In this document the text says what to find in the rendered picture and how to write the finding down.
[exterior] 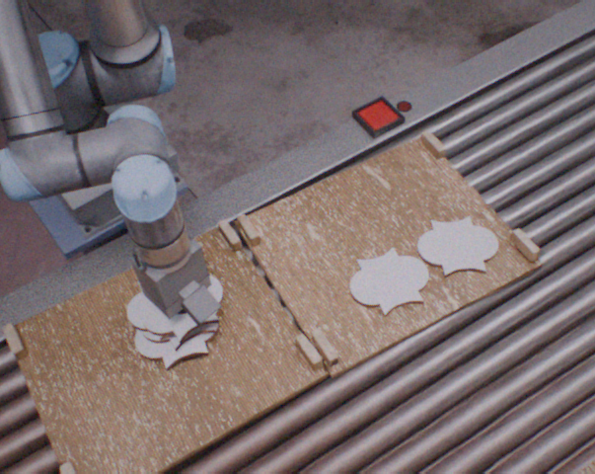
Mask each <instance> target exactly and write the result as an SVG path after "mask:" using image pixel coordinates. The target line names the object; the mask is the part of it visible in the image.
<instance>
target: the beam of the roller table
mask: <svg viewBox="0 0 595 474"><path fill-rule="evenodd" d="M594 34H595V0H584V1H582V2H579V3H577V4H575V5H573V6H571V7H568V9H566V10H564V11H562V12H560V13H557V14H555V15H553V16H551V17H549V18H548V19H546V20H544V21H543V22H541V23H538V24H536V25H534V26H532V28H530V29H529V30H526V31H524V32H522V33H520V34H518V35H515V36H513V38H511V39H508V40H506V41H503V42H501V43H499V44H497V45H495V46H492V47H491V48H490V49H488V50H486V51H484V52H482V53H479V54H477V55H475V56H473V57H471V59H469V60H466V61H464V62H463V63H461V64H459V65H457V66H454V67H452V68H450V70H448V71H446V72H444V73H441V74H439V75H437V76H435V77H433V78H431V79H429V80H426V82H424V83H422V84H420V85H418V86H416V87H413V88H411V89H409V90H407V91H405V92H403V93H402V94H401V95H399V96H398V97H396V98H394V99H392V100H390V101H389V102H390V103H391V104H392V105H393V106H394V107H395V109H396V104H397V103H398V102H401V101H407V102H410V103H411V110H410V111H409V112H407V113H402V112H400V113H401V114H403V115H404V116H405V117H406V121H405V124H403V125H400V126H398V127H396V128H394V129H392V130H390V131H388V132H385V133H384V134H382V135H380V136H378V138H376V139H373V136H372V137H370V135H369V134H368V133H367V132H366V131H365V130H364V128H363V127H362V126H361V125H360V124H359V123H358V122H357V120H355V119H354V118H352V119H350V120H349V121H348V122H346V123H344V124H342V125H339V126H337V127H336V128H334V129H332V130H330V131H328V132H326V133H323V134H321V136H319V137H317V138H315V139H313V140H311V141H308V142H306V143H304V144H302V145H300V146H298V147H296V148H294V149H291V150H289V152H287V153H285V154H283V155H281V156H279V157H277V158H274V159H273V160H271V161H269V162H267V163H265V164H263V165H261V166H259V167H258V168H256V169H254V170H253V171H251V172H249V173H247V174H245V175H242V176H240V177H238V178H236V179H234V180H232V181H230V182H227V184H225V185H223V186H221V187H219V188H217V189H215V190H213V191H211V192H209V193H207V194H205V195H203V196H201V197H198V198H195V199H194V200H193V201H191V202H189V203H187V204H185V205H183V206H180V207H181V208H182V212H183V215H184V219H185V223H186V229H187V234H188V236H189V237H190V238H191V239H192V238H194V237H197V236H199V235H201V234H203V233H206V231H208V230H210V229H213V228H215V227H217V226H218V222H220V221H222V220H224V219H226V221H227V222H229V224H230V225H231V227H233V226H235V221H237V217H239V216H241V214H245V215H246V216H249V214H251V213H253V212H255V211H258V210H260V209H263V208H265V207H267V206H269V205H272V204H274V203H276V202H279V201H281V200H284V199H285V198H287V197H289V196H291V195H294V194H296V193H298V192H300V191H302V190H304V189H306V188H308V187H311V186H313V185H314V184H316V182H318V181H319V180H321V179H323V178H326V177H328V176H330V175H331V174H333V173H335V172H337V171H339V170H342V169H344V168H346V166H348V165H350V164H351V163H353V162H355V161H358V160H360V159H362V158H364V157H366V156H368V155H369V154H371V153H374V151H376V150H378V149H380V148H382V147H384V146H386V145H387V144H390V143H392V142H394V141H396V140H398V139H400V137H402V136H405V135H406V134H408V133H410V132H412V131H414V130H416V129H419V128H421V127H423V126H425V124H426V123H428V122H430V121H433V120H435V119H438V118H440V117H442V116H443V115H446V114H448V113H450V111H452V110H454V109H456V108H459V107H461V106H462V105H464V104H466V103H467V102H469V101H472V100H474V99H475V98H476V97H478V96H480V95H481V94H484V93H486V92H488V91H490V90H492V89H494V88H497V86H499V85H500V84H502V83H504V82H506V81H509V80H511V79H513V78H515V77H517V75H518V74H521V73H523V72H525V71H527V70H529V69H531V68H534V67H536V66H538V64H539V63H541V62H544V61H546V60H548V59H550V58H552V57H555V56H557V54H558V53H560V52H562V51H564V50H567V49H569V48H571V47H573V46H575V45H576V44H577V43H579V42H581V41H583V40H587V39H589V38H591V37H593V35H594ZM396 110H397V109H396ZM133 249H136V247H134V244H133V242H132V239H131V237H130V235H129V233H128V234H126V235H124V236H122V237H119V238H117V239H115V240H113V241H111V242H109V243H108V244H105V245H103V246H101V247H99V249H97V250H95V251H92V252H90V253H88V254H86V255H85V256H83V257H81V258H78V259H76V260H74V261H72V262H70V264H68V265H65V266H63V267H61V268H59V269H57V270H55V271H52V272H50V273H48V274H46V275H44V276H40V277H39V278H38V279H36V280H34V281H32V282H29V283H27V284H25V285H23V286H21V287H20V288H17V289H15V291H13V292H11V293H9V294H7V295H4V296H2V297H0V350H1V349H3V348H5V346H7V345H8V343H7V340H6V337H5V335H4V331H3V326H5V325H7V324H10V323H12V324H13V325H16V324H18V323H21V322H23V321H25V319H27V318H30V317H33V316H35V315H37V314H39V313H40V312H43V311H45V310H47V309H49V308H51V306H53V305H56V304H58V303H60V302H62V301H64V300H66V299H69V298H71V297H74V296H76V295H78V294H80V292H83V291H85V290H87V289H89V288H91V287H93V286H96V285H98V284H100V283H102V282H104V281H106V280H109V279H111V277H114V276H117V275H119V274H122V273H124V272H126V271H128V270H130V269H132V265H131V262H130V260H129V256H131V255H132V254H133V252H132V251H133Z"/></svg>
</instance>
